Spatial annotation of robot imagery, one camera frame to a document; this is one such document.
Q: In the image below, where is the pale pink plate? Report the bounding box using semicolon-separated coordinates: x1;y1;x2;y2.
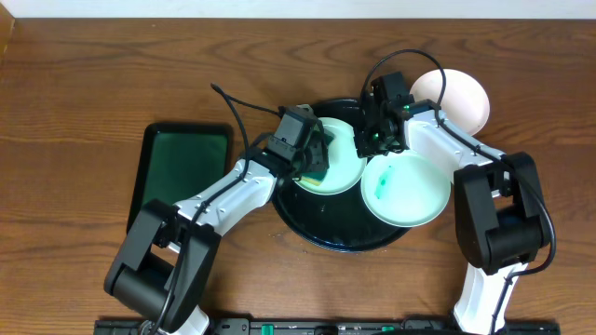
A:
410;69;490;135

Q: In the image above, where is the mint green plate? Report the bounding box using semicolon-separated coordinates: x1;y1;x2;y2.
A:
360;151;451;228
296;117;367;195

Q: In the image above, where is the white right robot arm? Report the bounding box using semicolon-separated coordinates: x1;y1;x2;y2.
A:
355;69;556;334

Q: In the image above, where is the black rectangular sponge tray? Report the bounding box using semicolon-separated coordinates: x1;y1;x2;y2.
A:
127;122;233;228

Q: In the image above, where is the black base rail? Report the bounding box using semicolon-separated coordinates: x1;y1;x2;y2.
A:
93;318;562;335

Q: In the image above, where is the green scrubbing sponge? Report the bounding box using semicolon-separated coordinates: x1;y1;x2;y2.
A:
301;130;334;185

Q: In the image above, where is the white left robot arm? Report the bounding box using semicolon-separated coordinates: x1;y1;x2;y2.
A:
104;104;329;334

